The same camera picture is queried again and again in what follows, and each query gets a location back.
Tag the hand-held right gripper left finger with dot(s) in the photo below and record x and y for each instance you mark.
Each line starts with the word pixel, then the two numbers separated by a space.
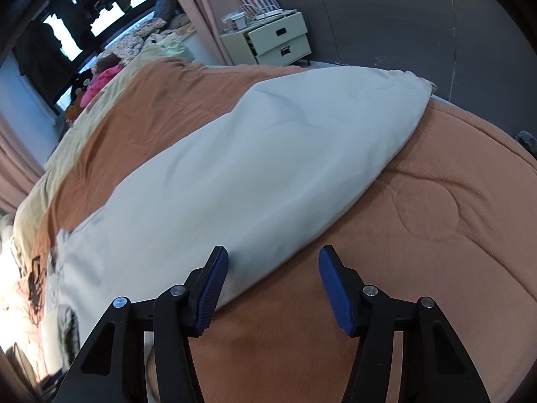
pixel 209 298

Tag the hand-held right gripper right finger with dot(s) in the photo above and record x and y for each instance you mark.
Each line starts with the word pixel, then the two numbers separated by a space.
pixel 337 298

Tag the light grey garment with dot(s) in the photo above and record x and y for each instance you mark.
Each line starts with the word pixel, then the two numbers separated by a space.
pixel 235 168

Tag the orange blanket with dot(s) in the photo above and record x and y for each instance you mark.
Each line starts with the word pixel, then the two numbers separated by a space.
pixel 440 226

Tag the peach patterned cloth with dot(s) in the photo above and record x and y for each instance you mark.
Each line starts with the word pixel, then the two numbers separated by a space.
pixel 19 302

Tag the cream blanket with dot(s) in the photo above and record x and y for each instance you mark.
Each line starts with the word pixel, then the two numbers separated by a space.
pixel 37 201

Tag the pink curtain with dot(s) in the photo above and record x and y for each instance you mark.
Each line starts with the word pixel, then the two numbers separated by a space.
pixel 16 163
pixel 197 12

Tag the pink plush toy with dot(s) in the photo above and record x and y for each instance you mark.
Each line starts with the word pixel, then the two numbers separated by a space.
pixel 103 79

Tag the grey fuzzy object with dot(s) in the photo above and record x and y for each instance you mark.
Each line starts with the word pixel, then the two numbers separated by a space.
pixel 527 140

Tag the black yellow plush toy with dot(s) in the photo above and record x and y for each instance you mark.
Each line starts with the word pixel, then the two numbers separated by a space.
pixel 79 88

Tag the pale green cloth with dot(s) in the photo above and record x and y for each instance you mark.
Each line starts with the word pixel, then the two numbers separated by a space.
pixel 170 46

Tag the floral cloth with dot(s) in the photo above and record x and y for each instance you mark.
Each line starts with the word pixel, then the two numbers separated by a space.
pixel 134 40

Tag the cream nightstand with drawers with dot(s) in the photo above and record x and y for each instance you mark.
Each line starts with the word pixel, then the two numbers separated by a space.
pixel 272 33

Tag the white flat box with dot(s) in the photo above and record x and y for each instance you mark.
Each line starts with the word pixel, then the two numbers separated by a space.
pixel 275 12

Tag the grey cushion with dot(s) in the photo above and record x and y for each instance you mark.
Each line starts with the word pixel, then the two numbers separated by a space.
pixel 168 4

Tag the dark framed window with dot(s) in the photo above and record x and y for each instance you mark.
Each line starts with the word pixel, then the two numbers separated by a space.
pixel 63 37

